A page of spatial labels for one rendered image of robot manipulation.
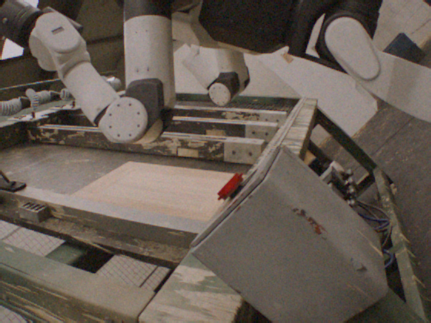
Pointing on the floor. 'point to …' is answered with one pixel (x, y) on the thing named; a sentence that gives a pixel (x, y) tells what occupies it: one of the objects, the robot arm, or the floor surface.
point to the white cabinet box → (324, 88)
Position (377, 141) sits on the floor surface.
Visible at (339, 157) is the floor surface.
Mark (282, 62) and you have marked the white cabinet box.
